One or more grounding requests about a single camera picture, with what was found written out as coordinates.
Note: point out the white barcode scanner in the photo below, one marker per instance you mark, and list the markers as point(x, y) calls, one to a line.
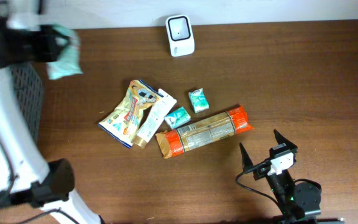
point(180, 35)

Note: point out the yellow snack bag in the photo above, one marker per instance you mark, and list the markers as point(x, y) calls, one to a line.
point(124, 121)

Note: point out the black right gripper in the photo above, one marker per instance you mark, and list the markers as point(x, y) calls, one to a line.
point(279, 139)

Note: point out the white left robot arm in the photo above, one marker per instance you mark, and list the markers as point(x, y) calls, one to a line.
point(25, 176)

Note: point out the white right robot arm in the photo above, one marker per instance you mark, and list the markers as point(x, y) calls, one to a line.
point(297, 199)

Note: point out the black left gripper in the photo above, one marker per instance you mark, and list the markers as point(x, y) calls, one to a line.
point(38, 47)

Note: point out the orange spaghetti package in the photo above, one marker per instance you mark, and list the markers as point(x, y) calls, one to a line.
point(215, 128)

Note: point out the green tissue pack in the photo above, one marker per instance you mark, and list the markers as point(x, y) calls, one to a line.
point(198, 100)

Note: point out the grey plastic basket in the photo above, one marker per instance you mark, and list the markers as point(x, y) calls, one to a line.
point(29, 91)

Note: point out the mint green wipes pouch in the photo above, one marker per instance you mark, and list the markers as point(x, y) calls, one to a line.
point(68, 61)

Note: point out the teal tissue pack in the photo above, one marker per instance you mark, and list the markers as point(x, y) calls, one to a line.
point(177, 118)

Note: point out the white cream tube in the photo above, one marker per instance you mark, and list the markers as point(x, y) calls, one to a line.
point(155, 118)

